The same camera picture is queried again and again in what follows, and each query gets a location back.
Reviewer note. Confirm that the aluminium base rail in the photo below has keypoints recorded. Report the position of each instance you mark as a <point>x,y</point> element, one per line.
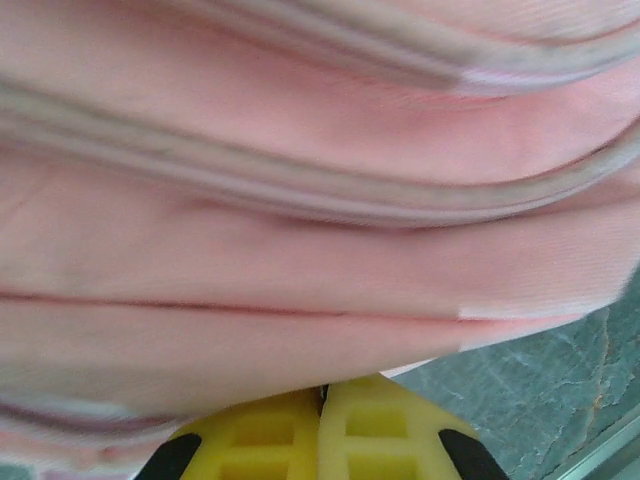
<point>610,457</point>

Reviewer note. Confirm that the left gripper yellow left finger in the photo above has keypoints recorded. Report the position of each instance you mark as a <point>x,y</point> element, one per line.
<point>270,440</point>

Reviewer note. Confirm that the pink backpack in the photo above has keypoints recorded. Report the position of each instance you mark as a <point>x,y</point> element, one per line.
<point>300,200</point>

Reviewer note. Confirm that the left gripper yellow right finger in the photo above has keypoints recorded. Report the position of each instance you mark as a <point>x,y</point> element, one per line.
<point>380,435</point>

